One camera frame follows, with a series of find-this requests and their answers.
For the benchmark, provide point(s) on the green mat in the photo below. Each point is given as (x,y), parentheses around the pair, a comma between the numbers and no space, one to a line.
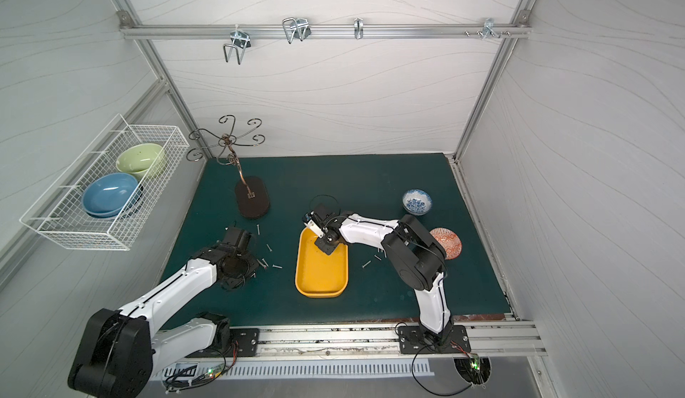
(369,185)

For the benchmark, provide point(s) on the aluminium cross rail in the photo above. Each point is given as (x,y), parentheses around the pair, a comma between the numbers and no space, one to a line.
(318,32)

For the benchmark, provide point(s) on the double metal hook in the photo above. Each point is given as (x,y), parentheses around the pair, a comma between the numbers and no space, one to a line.
(237,45)

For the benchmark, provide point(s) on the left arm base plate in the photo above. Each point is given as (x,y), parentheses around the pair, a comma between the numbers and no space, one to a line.
(240,341)

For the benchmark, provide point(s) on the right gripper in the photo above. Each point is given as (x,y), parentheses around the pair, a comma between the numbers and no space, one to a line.
(325,239)

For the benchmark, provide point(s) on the blue white patterned bowl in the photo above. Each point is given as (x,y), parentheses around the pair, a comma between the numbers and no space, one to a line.
(417,202)

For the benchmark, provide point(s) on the red patterned bowl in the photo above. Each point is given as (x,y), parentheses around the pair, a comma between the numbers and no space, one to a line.
(450,242)

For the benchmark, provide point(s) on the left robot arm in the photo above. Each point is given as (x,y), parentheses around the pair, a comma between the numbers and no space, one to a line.
(121,350)

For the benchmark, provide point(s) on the bronze hook stand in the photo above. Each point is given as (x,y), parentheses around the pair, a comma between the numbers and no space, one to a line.
(250,191)

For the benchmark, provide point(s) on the right metal hook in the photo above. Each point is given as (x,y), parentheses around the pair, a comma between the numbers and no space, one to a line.
(488,31)

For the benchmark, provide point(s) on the green bowl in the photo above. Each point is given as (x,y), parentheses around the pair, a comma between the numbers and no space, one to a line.
(146,160)

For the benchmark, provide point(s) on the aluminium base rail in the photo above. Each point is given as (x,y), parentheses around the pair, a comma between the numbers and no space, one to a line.
(379,340)

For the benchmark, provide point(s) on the yellow plastic storage box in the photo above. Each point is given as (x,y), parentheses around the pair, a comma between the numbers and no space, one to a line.
(319,275)

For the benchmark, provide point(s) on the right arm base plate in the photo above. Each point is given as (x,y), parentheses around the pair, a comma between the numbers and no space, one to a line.
(417,339)

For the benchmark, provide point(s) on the small metal hook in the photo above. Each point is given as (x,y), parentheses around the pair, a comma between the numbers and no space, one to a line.
(358,29)

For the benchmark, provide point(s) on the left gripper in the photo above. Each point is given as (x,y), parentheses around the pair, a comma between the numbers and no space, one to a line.
(239,237)

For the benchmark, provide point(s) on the looped metal hook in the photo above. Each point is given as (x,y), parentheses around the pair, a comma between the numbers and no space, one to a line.
(296,28)

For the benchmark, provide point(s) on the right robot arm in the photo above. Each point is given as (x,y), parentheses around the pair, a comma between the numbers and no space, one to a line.
(417,257)

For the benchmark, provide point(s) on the white vent strip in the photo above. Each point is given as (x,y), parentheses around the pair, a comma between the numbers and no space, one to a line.
(334,369)

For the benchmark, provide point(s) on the white wire basket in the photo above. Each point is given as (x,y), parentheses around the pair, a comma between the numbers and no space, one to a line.
(58,216)

